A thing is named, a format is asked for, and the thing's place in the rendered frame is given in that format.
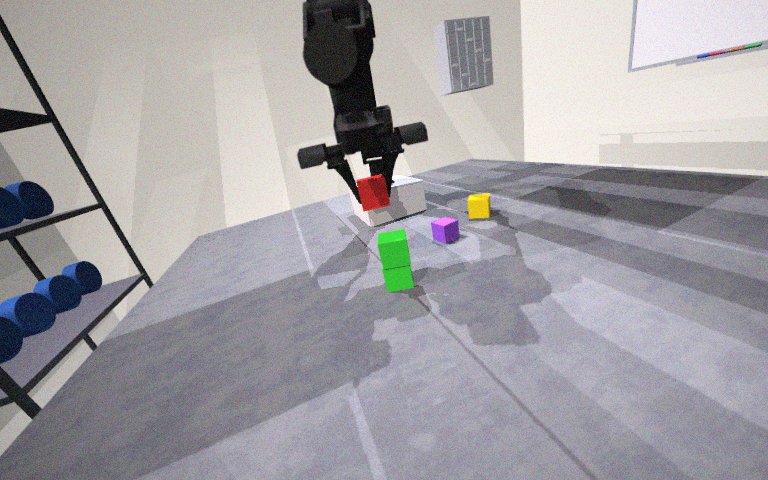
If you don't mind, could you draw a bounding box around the yellow block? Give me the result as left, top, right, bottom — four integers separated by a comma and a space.
468, 193, 490, 219

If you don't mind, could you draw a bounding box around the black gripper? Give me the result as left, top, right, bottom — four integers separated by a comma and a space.
297, 89, 428, 204

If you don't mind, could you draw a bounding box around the green block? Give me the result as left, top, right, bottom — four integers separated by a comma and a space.
382, 265, 414, 292
378, 229, 411, 270

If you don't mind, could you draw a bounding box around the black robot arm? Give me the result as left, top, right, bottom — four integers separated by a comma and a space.
302, 0, 393, 177

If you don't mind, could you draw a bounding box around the red block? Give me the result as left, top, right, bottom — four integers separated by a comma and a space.
356, 174, 390, 212

